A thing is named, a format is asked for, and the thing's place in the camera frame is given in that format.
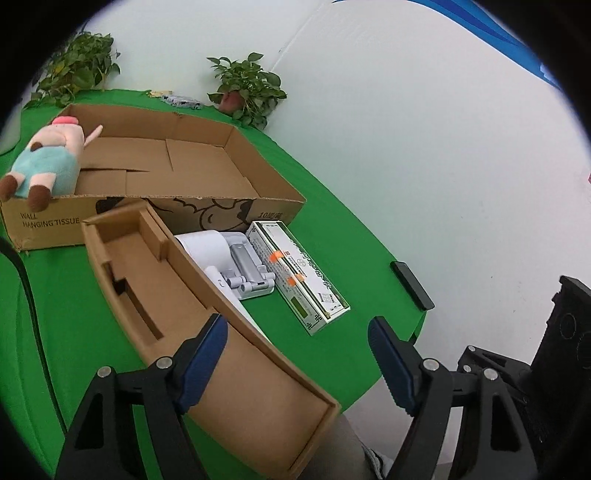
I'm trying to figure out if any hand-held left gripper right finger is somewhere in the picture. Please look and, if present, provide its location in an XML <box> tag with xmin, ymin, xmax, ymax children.
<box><xmin>368</xmin><ymin>316</ymin><xmax>541</xmax><ymax>480</ymax></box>

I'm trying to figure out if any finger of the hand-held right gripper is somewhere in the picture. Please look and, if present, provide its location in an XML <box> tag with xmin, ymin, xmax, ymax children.
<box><xmin>455</xmin><ymin>344</ymin><xmax>534</xmax><ymax>407</ymax></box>

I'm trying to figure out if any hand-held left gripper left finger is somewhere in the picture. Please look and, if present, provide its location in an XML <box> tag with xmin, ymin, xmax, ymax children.
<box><xmin>54</xmin><ymin>314</ymin><xmax>229</xmax><ymax>480</ymax></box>

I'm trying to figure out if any brown cardboard insert tray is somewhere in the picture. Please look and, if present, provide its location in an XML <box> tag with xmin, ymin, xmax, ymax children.
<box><xmin>82</xmin><ymin>199</ymin><xmax>341</xmax><ymax>478</ymax></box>

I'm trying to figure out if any white handheld vacuum cleaner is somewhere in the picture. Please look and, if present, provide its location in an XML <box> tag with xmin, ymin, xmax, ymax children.
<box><xmin>174</xmin><ymin>229</ymin><xmax>277</xmax><ymax>344</ymax></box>

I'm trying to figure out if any green and white carton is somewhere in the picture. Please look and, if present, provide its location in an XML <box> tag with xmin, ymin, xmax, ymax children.
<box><xmin>245</xmin><ymin>220</ymin><xmax>351</xmax><ymax>337</ymax></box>

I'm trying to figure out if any large shallow cardboard box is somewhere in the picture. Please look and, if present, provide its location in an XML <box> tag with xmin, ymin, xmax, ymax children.
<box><xmin>0</xmin><ymin>104</ymin><xmax>308</xmax><ymax>252</ymax></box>

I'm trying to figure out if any black rectangular block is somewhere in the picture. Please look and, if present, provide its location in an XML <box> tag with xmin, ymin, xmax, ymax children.
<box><xmin>390</xmin><ymin>261</ymin><xmax>435</xmax><ymax>311</ymax></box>

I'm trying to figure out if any person's grey clothing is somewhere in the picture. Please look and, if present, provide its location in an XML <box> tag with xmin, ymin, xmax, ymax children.
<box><xmin>300</xmin><ymin>413</ymin><xmax>393</xmax><ymax>480</ymax></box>

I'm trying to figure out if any pink pig plush toy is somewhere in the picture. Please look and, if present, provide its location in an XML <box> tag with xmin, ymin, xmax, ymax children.
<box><xmin>0</xmin><ymin>115</ymin><xmax>103</xmax><ymax>212</ymax></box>

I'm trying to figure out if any small printed tissue pack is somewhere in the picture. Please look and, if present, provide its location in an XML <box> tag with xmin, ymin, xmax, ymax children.
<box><xmin>161</xmin><ymin>95</ymin><xmax>204</xmax><ymax>110</ymax></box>

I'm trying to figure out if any potted plant in pink pot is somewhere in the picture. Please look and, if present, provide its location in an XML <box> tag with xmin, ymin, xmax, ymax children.
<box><xmin>206</xmin><ymin>52</ymin><xmax>288</xmax><ymax>131</ymax></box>

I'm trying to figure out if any large green potted plant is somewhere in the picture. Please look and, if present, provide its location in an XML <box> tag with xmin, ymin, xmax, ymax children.
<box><xmin>25</xmin><ymin>31</ymin><xmax>122</xmax><ymax>109</ymax></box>

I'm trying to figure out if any thick black cable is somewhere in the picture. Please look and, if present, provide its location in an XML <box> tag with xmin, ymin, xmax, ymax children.
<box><xmin>0</xmin><ymin>237</ymin><xmax>70</xmax><ymax>435</ymax></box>

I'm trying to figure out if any blue wall banner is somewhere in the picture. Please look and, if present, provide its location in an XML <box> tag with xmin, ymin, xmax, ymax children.
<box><xmin>332</xmin><ymin>0</ymin><xmax>561</xmax><ymax>90</ymax></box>

